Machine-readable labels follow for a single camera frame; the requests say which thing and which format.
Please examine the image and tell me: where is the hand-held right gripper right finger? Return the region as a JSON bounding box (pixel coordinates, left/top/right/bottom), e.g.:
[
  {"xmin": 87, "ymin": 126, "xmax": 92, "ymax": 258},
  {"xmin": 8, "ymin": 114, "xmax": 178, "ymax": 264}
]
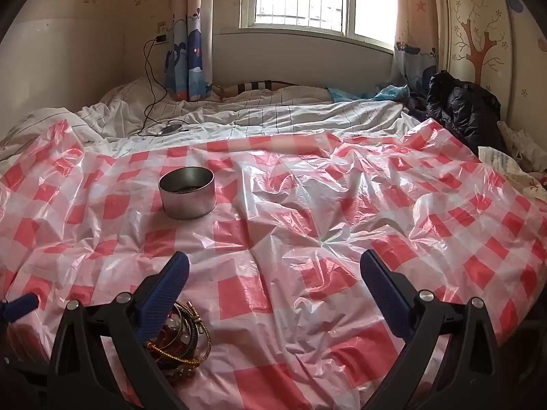
[{"xmin": 360, "ymin": 248, "xmax": 503, "ymax": 410}]

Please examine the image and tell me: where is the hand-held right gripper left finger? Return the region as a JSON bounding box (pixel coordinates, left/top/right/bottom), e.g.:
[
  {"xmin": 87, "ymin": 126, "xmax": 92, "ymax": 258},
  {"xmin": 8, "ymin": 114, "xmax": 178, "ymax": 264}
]
[{"xmin": 47, "ymin": 251, "xmax": 191, "ymax": 410}]

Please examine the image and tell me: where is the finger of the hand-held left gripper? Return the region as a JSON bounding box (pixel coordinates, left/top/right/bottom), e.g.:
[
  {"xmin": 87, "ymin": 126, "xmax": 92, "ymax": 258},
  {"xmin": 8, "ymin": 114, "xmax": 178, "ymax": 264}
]
[{"xmin": 0, "ymin": 294, "xmax": 39, "ymax": 323}]

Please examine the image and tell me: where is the round metal tin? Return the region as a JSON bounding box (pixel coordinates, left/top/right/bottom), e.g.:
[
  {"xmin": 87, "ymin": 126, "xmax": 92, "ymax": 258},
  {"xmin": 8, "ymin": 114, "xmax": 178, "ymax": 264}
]
[{"xmin": 158, "ymin": 166, "xmax": 216, "ymax": 221}]

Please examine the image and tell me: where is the red checkered plastic sheet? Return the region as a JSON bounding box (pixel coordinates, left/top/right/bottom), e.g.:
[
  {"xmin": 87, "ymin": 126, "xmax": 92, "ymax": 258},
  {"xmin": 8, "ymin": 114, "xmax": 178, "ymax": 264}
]
[{"xmin": 0, "ymin": 120, "xmax": 547, "ymax": 410}]

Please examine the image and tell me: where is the blue plastic bag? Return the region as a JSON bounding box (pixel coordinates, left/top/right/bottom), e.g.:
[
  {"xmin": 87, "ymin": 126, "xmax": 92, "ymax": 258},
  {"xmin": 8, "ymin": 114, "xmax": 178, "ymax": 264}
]
[{"xmin": 329, "ymin": 84, "xmax": 411, "ymax": 103}]

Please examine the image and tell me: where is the black puffer jacket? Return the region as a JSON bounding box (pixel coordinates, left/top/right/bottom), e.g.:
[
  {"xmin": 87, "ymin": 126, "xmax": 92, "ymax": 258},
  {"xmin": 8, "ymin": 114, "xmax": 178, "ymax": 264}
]
[{"xmin": 406, "ymin": 70, "xmax": 503, "ymax": 154}]

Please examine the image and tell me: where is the white striped duvet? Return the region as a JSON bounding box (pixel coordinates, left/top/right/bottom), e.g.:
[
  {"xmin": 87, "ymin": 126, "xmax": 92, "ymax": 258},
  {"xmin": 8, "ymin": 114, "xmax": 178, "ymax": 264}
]
[{"xmin": 0, "ymin": 78, "xmax": 432, "ymax": 159}]

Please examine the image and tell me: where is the striped pillow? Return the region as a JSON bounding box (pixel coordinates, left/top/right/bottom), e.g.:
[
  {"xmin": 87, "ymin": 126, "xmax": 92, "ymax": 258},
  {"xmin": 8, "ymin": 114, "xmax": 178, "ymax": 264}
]
[{"xmin": 212, "ymin": 79, "xmax": 330, "ymax": 101}]

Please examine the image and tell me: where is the cartoon whale curtain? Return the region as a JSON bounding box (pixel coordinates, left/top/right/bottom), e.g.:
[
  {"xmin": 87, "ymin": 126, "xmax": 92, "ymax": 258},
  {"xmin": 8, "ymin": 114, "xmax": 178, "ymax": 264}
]
[{"xmin": 164, "ymin": 0, "xmax": 214, "ymax": 102}]

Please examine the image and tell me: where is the cartoon boat curtain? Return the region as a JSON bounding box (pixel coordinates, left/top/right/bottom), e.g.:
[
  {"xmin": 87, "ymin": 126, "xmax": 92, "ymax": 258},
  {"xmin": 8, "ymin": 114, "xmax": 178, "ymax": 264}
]
[{"xmin": 393, "ymin": 0, "xmax": 441, "ymax": 90}]

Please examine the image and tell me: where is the wardrobe with tree decal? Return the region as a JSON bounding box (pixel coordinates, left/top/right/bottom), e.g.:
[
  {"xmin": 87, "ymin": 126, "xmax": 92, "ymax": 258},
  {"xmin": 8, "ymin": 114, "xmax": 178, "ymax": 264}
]
[{"xmin": 440, "ymin": 0, "xmax": 547, "ymax": 137}]

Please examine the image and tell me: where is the brown bead bracelet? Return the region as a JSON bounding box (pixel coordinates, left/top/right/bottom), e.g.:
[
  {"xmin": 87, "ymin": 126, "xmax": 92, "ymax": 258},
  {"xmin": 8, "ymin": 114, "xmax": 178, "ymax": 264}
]
[{"xmin": 156, "ymin": 325, "xmax": 195, "ymax": 391}]

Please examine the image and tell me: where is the black charging cable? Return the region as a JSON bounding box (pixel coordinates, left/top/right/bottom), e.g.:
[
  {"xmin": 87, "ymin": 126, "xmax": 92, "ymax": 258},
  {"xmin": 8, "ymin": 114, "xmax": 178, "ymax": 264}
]
[{"xmin": 137, "ymin": 38, "xmax": 172, "ymax": 137}]

